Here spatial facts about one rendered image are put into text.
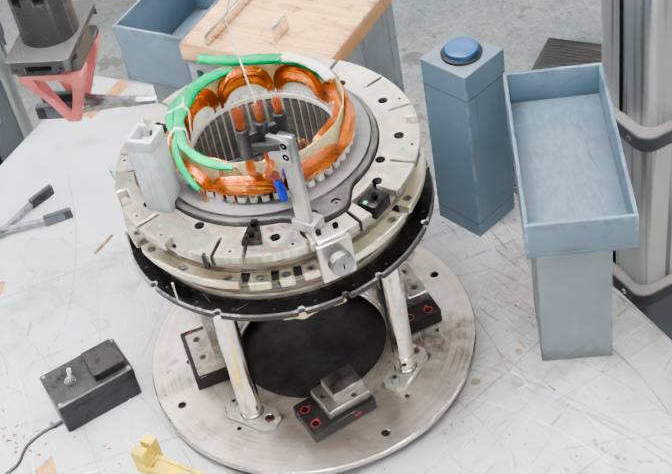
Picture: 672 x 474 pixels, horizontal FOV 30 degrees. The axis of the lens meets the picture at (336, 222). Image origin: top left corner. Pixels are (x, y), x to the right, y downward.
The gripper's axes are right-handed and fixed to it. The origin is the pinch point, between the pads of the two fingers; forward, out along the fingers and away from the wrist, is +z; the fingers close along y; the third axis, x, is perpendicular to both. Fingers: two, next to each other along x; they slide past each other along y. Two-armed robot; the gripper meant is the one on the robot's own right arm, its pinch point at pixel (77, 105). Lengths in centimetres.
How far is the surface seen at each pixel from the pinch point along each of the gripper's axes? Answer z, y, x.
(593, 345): 36, 1, 51
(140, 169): 1.6, 8.7, 8.5
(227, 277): 10.7, 14.6, 16.4
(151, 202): 5.9, 8.7, 8.5
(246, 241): 6.3, 14.1, 19.1
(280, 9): 9.8, -30.7, 14.8
